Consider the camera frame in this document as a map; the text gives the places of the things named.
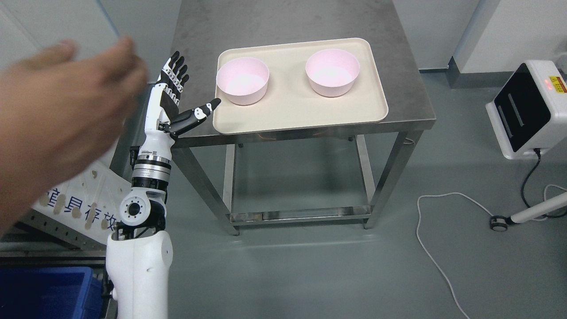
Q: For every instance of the human hand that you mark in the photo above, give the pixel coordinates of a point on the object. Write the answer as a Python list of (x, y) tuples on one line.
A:
[(58, 115)]

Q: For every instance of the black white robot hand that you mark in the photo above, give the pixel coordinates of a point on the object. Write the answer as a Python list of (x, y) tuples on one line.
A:
[(162, 114)]

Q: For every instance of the pink bowl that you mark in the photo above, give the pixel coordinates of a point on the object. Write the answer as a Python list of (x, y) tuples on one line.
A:
[(243, 80), (332, 72)]

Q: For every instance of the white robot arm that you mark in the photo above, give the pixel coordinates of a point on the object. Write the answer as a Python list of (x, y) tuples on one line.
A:
[(139, 254)]

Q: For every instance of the white sign with characters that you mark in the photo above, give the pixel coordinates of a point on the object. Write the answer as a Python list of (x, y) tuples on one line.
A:
[(88, 203)]

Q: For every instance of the beige plastic tray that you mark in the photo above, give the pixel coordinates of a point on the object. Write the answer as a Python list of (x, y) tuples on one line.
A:
[(290, 102)]

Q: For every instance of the blue bin lower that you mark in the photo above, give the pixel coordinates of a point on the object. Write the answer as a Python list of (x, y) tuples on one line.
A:
[(50, 293)]

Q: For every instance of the white wheeled stand leg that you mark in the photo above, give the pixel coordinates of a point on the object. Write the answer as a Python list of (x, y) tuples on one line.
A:
[(501, 223)]

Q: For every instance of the white black machine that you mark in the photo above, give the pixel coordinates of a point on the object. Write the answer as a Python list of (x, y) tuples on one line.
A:
[(530, 111)]

